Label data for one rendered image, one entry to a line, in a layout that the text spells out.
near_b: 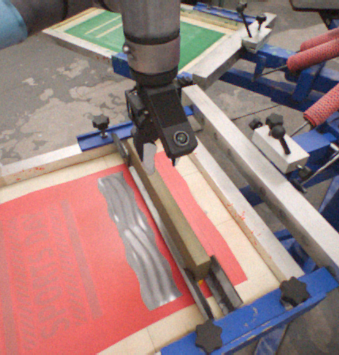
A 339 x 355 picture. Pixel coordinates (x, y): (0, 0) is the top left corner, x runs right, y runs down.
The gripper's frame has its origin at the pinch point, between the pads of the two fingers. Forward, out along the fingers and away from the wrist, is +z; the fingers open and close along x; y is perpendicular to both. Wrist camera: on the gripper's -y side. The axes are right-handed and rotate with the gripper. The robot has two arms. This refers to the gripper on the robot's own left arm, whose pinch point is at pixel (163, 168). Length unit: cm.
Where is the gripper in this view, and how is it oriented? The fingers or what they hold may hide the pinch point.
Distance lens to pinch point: 56.8
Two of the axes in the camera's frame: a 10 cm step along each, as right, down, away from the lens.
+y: -4.4, -6.8, 5.9
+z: 0.1, 6.5, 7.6
